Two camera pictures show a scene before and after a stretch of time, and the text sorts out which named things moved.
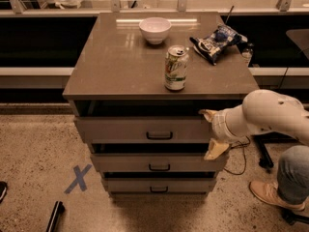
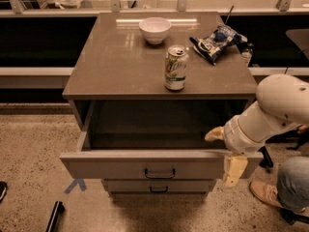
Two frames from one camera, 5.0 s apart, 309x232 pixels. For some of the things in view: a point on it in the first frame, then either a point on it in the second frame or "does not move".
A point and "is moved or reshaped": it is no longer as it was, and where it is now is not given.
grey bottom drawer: (160, 184) does not move
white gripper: (219, 125) -> (237, 138)
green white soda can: (176, 67) does not move
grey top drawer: (143, 130) is moved or reshaped
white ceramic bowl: (154, 29) does not move
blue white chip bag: (213, 45) does not move
